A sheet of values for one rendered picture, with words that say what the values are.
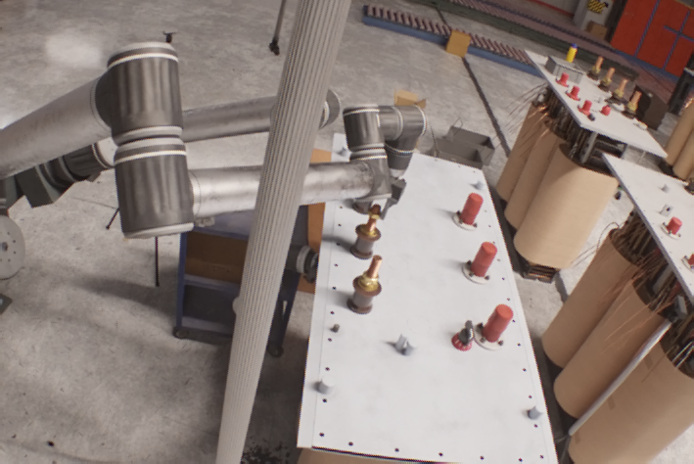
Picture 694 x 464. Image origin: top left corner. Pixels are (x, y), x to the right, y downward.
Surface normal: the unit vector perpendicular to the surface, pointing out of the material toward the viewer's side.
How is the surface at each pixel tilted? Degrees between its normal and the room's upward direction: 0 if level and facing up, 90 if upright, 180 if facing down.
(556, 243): 90
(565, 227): 90
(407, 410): 0
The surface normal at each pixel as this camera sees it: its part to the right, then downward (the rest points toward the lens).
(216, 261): 0.00, 0.58
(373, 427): 0.22, -0.79
